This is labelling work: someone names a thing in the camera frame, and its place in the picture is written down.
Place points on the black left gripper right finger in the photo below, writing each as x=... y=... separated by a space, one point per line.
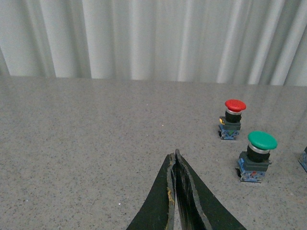
x=199 y=209

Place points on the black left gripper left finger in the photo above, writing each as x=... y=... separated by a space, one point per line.
x=158 y=210

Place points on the green mushroom push button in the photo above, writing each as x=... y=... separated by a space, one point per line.
x=253 y=163

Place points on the red mushroom push button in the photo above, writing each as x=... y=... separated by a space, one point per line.
x=230 y=123

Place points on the white pleated curtain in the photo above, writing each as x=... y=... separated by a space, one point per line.
x=222 y=41

